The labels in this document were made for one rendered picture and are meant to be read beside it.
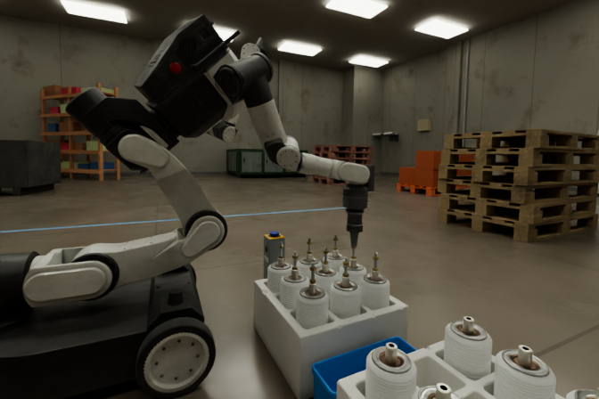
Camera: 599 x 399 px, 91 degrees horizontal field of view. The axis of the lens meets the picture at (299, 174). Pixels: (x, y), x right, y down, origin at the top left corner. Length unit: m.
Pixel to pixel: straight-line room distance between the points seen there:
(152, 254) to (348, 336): 0.66
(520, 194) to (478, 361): 2.22
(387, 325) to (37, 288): 1.00
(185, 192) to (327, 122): 10.82
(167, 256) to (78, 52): 9.79
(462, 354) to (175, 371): 0.72
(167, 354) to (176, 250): 0.29
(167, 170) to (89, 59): 9.62
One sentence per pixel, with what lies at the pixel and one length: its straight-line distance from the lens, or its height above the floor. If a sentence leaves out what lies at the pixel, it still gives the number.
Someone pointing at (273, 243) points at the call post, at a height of 0.29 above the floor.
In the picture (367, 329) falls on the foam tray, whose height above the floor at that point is 0.14.
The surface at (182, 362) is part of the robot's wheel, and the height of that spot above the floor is 0.09.
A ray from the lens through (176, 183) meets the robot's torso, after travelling 1.05.
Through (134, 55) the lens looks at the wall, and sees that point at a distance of 10.52.
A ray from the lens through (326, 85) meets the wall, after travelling 11.94.
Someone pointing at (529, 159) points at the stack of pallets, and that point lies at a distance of 2.94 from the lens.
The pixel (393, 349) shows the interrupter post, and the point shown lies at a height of 0.28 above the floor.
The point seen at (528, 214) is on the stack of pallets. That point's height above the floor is 0.22.
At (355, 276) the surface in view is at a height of 0.24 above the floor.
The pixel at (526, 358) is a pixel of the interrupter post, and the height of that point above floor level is 0.27.
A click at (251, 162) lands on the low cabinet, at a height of 0.44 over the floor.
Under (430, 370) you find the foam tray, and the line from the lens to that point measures 0.90.
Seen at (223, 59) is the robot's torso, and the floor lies 0.95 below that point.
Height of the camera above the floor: 0.65
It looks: 4 degrees down
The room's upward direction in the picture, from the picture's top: 1 degrees clockwise
